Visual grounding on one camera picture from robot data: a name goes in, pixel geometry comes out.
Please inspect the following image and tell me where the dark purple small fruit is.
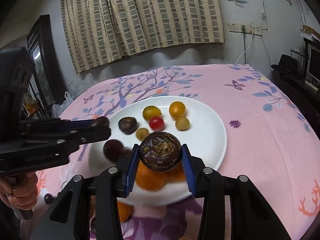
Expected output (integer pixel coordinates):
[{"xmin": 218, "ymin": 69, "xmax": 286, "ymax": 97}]
[{"xmin": 44, "ymin": 193, "xmax": 55, "ymax": 205}]

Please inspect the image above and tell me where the yellow-green tomato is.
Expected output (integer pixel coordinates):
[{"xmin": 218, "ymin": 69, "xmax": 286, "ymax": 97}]
[{"xmin": 143, "ymin": 106, "xmax": 162, "ymax": 121}]

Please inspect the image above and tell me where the red cherry tomato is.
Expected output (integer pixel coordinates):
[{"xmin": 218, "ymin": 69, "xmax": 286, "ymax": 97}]
[{"xmin": 149, "ymin": 116, "xmax": 165, "ymax": 131}]

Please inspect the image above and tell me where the dark wrinkled fruit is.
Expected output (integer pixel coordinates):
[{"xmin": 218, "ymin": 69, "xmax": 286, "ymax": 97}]
[{"xmin": 139, "ymin": 132, "xmax": 182, "ymax": 172}]

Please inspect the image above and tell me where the large orange tangerine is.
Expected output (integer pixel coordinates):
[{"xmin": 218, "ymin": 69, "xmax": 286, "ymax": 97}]
[{"xmin": 135, "ymin": 161, "xmax": 165, "ymax": 191}]

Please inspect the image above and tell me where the small orange kumquat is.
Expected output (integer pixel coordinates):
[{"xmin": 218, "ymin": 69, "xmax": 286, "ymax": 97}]
[{"xmin": 169, "ymin": 101, "xmax": 186, "ymax": 120}]

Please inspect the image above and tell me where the small yellow-green round fruit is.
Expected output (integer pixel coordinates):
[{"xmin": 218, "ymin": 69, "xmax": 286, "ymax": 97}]
[{"xmin": 175, "ymin": 117, "xmax": 190, "ymax": 131}]

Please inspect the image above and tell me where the dark purple passion fruit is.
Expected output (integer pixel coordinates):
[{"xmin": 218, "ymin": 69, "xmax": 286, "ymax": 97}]
[{"xmin": 118, "ymin": 116, "xmax": 138, "ymax": 135}]

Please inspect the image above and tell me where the person's left hand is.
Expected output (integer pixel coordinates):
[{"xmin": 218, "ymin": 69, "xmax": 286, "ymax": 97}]
[{"xmin": 0, "ymin": 172, "xmax": 38, "ymax": 210}]

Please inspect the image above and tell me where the white plastic bag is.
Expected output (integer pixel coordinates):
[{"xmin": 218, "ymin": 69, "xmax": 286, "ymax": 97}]
[{"xmin": 52, "ymin": 92, "xmax": 74, "ymax": 118}]

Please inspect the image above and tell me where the pink printed tablecloth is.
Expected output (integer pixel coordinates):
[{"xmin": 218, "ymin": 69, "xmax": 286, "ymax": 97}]
[{"xmin": 20, "ymin": 64, "xmax": 319, "ymax": 239}]

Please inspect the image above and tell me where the white oval plate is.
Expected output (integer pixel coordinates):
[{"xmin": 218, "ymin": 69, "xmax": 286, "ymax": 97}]
[{"xmin": 89, "ymin": 95, "xmax": 228, "ymax": 207}]

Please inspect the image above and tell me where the striped beige curtain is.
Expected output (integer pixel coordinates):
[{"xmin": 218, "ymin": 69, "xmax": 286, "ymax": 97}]
[{"xmin": 61, "ymin": 0, "xmax": 225, "ymax": 73}]

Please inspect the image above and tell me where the black hat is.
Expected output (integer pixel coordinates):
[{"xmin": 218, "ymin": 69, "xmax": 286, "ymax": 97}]
[{"xmin": 271, "ymin": 54, "xmax": 299, "ymax": 76}]

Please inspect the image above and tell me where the computer monitor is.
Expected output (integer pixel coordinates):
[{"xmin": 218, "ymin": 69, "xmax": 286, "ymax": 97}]
[{"xmin": 304, "ymin": 38, "xmax": 320, "ymax": 88}]

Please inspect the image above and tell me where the wall power strip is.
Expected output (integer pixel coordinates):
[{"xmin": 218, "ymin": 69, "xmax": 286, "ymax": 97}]
[{"xmin": 228, "ymin": 21, "xmax": 263, "ymax": 36}]

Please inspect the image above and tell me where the white power cable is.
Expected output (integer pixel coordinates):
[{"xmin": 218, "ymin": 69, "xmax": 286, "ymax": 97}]
[{"xmin": 235, "ymin": 26, "xmax": 254, "ymax": 65}]

